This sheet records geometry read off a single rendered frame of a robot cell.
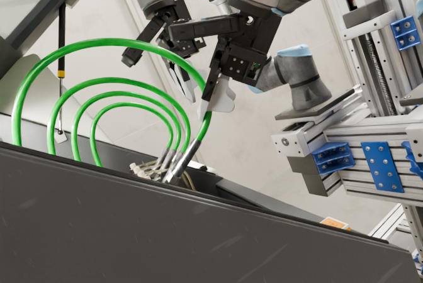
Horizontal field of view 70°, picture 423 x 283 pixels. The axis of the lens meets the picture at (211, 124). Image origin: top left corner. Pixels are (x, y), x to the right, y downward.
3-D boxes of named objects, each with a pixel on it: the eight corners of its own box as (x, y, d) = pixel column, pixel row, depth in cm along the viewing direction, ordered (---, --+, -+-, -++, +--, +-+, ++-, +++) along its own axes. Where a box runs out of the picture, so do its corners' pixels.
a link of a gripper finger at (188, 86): (217, 92, 64) (200, 51, 63) (193, 104, 63) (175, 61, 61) (212, 94, 67) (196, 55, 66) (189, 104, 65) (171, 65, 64)
